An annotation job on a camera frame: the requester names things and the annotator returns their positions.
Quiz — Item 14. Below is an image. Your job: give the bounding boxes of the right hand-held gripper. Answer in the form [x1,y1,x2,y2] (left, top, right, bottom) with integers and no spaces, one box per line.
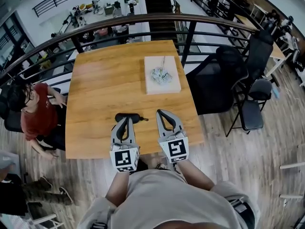
[155,108,191,164]

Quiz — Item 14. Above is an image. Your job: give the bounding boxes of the large black office chair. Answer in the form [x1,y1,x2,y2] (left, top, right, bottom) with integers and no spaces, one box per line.
[185,45,249,116]

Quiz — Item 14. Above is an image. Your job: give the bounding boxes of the person's black trousers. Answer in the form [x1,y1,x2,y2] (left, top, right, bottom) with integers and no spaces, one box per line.
[135,158,149,174]

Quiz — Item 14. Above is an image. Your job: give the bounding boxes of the white stool frame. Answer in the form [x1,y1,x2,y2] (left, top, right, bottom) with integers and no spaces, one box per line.
[30,212,65,229]

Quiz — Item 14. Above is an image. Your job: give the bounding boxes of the white flat box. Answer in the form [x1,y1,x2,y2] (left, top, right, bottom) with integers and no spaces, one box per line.
[143,55,182,95]

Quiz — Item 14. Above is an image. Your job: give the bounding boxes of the person's right forearm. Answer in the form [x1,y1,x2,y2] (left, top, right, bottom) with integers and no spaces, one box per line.
[176,161,215,192]

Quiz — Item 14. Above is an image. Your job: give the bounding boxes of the person's grey t-shirt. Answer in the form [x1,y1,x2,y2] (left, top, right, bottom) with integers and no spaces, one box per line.
[77,169,261,229]

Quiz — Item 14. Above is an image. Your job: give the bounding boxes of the grey harness strap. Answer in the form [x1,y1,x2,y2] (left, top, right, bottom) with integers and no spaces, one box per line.
[91,220,108,229]
[228,198,256,229]

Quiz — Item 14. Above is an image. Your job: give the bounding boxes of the dark staircase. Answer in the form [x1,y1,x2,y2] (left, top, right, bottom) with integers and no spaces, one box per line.
[142,0,179,43]

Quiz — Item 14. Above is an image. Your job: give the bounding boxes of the person's left forearm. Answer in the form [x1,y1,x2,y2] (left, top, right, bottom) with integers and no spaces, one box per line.
[105,172,131,208]

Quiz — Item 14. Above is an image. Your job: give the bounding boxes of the white-legged side table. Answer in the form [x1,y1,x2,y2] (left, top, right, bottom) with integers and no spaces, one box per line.
[278,160,305,200]

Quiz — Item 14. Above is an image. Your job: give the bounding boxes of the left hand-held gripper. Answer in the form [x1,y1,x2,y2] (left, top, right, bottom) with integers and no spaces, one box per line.
[109,117,141,174]

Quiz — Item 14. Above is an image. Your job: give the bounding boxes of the black glasses case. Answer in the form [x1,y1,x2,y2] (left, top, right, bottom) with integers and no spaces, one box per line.
[114,112,149,124]

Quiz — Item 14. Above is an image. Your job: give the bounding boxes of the person's chin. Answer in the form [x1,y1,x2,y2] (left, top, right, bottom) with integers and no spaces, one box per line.
[152,220,230,229]

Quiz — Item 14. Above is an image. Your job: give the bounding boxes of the blue artificial flowers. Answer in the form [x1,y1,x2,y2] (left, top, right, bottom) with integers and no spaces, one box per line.
[149,55,174,87]

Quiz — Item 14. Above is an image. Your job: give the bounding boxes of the black folding chair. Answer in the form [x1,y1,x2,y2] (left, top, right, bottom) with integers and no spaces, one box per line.
[224,77,274,137]

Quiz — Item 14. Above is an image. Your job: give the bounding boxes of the black mesh office chair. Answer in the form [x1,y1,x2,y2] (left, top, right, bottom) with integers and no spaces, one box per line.
[244,28,275,81]

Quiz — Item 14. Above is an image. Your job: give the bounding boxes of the background wooden desk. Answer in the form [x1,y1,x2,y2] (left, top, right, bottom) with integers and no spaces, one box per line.
[234,12,287,79]

